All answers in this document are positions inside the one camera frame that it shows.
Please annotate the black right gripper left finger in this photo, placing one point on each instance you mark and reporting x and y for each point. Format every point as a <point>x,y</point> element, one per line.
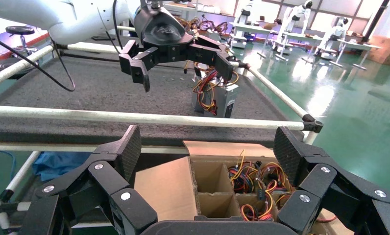
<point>104,185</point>

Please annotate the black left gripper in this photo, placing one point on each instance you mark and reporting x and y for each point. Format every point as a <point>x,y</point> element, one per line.
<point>162,32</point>

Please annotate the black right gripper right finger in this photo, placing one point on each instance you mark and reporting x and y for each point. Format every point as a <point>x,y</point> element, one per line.
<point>324,188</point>

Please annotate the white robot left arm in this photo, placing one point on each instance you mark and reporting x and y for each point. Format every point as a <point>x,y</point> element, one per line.
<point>68,19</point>

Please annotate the brown cardboard divider box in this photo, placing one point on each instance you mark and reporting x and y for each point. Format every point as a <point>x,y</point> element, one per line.
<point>165,188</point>

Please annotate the blue cloth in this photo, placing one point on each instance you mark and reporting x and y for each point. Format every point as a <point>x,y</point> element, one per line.
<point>62,165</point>

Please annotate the white workshop table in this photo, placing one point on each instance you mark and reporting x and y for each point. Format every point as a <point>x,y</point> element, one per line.
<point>357,45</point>
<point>250,29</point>
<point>302,37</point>
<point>185,8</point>

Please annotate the black pipe corner joint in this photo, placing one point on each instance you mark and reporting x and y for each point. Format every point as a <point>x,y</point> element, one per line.
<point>313,125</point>

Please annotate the white humanoid robot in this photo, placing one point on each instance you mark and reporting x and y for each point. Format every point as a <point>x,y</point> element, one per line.
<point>295,16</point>
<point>245,16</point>
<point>334,34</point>

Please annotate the stacked cardboard boxes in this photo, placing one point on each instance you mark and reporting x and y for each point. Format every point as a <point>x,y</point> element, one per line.
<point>386,50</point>

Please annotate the black round stool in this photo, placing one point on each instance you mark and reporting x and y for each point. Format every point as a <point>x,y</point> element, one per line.
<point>19,30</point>

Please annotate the black pillar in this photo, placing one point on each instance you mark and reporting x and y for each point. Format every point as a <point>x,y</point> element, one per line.
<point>375,19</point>

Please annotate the white pipe rail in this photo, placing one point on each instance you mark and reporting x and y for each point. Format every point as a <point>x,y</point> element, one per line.
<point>68,148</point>
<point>276,90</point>
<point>149,117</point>
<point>23,172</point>
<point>91,47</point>
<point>6,74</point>

